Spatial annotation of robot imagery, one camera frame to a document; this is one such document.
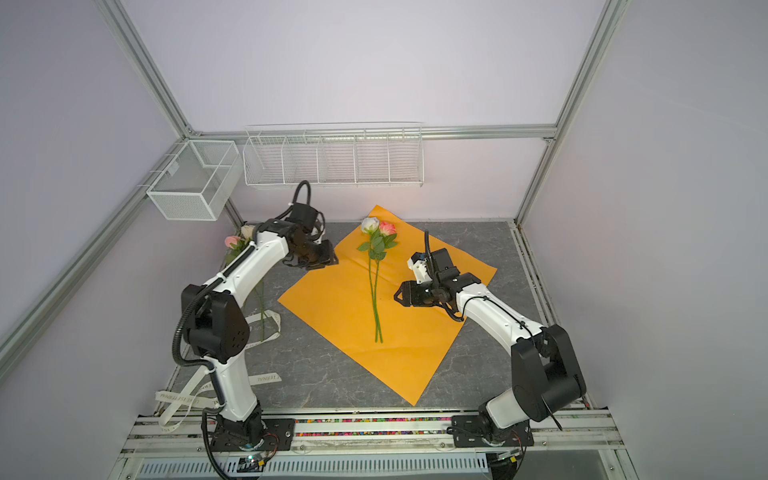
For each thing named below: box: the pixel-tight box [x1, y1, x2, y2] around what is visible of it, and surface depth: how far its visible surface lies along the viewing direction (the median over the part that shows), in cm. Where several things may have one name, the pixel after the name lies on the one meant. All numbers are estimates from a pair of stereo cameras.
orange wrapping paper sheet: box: [277, 205, 498, 406], surface depth 94 cm
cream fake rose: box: [241, 225, 256, 245], surface depth 114 cm
